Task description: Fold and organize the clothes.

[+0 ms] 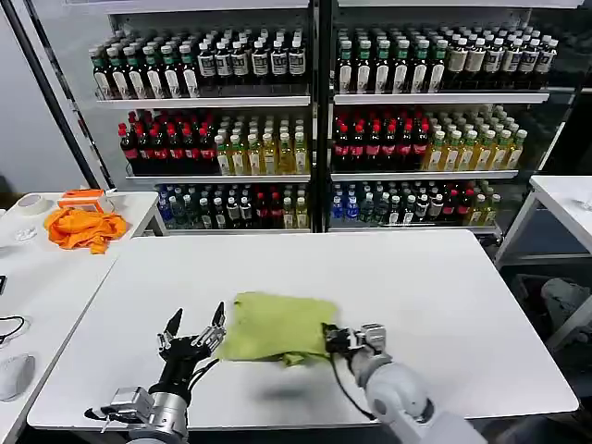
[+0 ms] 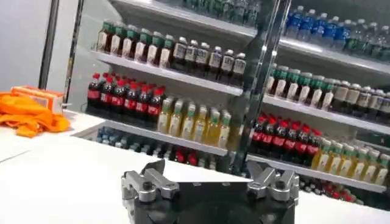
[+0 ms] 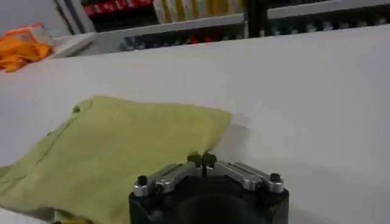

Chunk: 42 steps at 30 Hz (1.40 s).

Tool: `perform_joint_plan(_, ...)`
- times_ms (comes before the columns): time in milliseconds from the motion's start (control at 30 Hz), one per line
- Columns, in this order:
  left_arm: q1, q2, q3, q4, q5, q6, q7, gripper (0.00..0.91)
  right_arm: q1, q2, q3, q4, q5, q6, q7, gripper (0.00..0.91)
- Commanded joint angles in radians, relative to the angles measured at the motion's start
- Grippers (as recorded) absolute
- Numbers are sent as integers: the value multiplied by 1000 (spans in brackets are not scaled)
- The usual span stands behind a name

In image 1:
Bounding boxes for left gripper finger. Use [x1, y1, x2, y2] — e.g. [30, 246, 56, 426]
[193, 301, 228, 346]
[157, 308, 185, 353]

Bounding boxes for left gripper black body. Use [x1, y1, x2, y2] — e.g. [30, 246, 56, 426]
[156, 337, 219, 395]

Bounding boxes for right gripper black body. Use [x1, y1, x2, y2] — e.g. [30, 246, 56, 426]
[323, 325, 357, 355]

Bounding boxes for light green shirt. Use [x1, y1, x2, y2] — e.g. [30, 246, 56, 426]
[213, 290, 339, 369]

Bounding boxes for white side table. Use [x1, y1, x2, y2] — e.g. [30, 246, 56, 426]
[0, 191, 168, 444]

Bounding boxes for orange cloth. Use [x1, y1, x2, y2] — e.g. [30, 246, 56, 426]
[43, 206, 129, 256]

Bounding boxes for orange and white box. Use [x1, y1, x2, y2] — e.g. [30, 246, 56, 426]
[57, 189, 111, 216]

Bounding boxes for grey computer mouse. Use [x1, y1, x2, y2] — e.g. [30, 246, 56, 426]
[0, 352, 37, 403]

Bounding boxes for white tape roll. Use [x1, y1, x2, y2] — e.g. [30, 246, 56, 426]
[16, 193, 48, 216]

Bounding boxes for shelf with bottled drinks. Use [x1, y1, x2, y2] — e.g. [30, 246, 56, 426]
[87, 8, 319, 235]
[323, 8, 561, 238]

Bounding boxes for grey fabric bundle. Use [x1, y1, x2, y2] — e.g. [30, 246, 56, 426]
[539, 277, 592, 344]

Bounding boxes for black slanted pole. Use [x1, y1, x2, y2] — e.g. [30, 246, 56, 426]
[0, 0, 116, 191]

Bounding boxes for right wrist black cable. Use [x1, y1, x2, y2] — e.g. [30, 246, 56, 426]
[329, 350, 378, 422]

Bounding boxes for black cable on side table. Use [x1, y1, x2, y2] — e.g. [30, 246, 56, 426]
[0, 315, 31, 346]

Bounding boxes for white table with grey frame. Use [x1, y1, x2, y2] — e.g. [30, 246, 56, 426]
[493, 174, 592, 358]

